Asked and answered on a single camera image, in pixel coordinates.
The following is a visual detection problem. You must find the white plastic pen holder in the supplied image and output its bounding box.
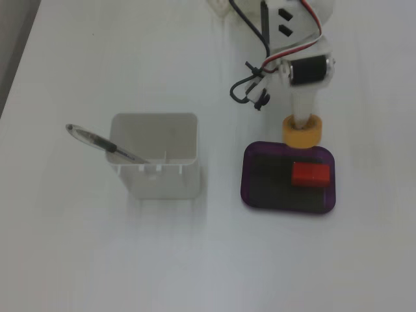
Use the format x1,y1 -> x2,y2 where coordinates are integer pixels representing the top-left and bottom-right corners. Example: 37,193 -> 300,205
104,112 -> 202,200

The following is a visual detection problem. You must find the purple plastic tray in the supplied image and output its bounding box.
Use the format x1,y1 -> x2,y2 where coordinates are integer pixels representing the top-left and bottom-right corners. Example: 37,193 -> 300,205
240,140 -> 337,215

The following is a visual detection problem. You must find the black ballpoint pen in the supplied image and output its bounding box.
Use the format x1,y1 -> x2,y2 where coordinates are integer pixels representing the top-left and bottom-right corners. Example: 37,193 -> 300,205
65,123 -> 151,164

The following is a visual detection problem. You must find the red rectangular block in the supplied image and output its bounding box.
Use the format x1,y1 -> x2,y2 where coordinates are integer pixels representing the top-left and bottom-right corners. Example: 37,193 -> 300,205
291,161 -> 331,188

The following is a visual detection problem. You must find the black looped cable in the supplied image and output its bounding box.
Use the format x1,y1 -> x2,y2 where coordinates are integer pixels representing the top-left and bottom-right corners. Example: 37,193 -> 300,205
229,0 -> 272,111

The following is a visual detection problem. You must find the yellow tape roll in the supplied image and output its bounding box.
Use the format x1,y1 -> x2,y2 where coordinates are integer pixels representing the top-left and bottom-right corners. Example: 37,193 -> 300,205
281,114 -> 324,150

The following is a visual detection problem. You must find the red white black servo wire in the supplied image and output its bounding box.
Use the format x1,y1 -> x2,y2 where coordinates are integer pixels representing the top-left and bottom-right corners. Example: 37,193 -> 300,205
258,0 -> 326,74

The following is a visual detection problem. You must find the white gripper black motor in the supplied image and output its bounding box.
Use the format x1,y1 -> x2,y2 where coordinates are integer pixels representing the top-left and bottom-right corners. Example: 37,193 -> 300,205
278,37 -> 336,130

